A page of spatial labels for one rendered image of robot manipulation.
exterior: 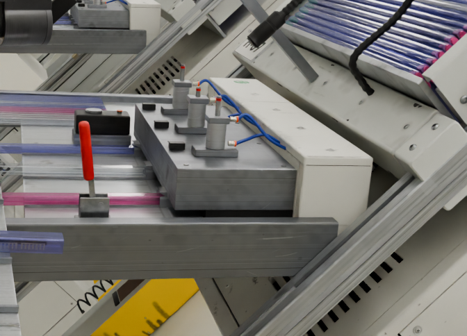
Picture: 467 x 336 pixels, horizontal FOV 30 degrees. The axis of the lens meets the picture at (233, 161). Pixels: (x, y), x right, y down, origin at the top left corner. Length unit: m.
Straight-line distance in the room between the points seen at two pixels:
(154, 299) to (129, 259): 3.52
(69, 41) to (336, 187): 1.44
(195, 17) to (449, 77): 1.43
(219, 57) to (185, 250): 1.50
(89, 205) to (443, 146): 0.37
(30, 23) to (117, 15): 1.31
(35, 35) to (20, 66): 4.55
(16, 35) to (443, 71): 0.48
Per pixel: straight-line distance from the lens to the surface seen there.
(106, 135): 1.23
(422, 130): 0.95
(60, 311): 2.53
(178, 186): 0.93
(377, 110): 1.05
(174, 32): 2.31
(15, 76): 5.62
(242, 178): 0.94
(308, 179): 0.95
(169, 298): 4.44
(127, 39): 2.32
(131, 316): 4.45
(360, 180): 0.97
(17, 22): 1.05
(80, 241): 0.90
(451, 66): 0.94
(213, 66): 2.38
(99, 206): 0.91
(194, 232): 0.91
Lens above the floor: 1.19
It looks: level
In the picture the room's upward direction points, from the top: 47 degrees clockwise
